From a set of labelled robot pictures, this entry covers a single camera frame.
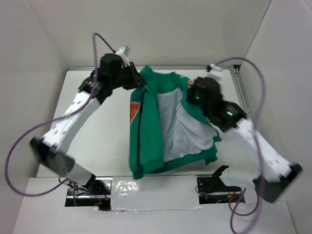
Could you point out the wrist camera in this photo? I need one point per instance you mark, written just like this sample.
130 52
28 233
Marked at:
124 52
214 72

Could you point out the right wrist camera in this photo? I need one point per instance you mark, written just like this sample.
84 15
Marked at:
214 72

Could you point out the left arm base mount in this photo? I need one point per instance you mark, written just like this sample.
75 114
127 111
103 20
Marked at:
98 195

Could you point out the green jacket with white lining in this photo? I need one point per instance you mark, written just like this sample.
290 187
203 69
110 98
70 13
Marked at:
167 132

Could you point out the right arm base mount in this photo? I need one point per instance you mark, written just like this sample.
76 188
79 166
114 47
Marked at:
211 190

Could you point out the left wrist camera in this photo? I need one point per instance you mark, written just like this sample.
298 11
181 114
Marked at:
124 52

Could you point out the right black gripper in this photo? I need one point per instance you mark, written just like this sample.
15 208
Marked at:
188 94

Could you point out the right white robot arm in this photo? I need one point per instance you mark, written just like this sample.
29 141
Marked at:
275 172

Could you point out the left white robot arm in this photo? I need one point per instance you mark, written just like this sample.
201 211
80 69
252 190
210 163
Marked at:
50 150

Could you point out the aluminium frame rail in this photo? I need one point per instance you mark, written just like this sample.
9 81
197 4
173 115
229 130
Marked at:
240 90

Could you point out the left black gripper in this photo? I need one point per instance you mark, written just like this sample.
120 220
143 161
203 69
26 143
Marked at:
136 79

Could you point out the white taped cover plate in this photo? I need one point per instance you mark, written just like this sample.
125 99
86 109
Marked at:
154 193

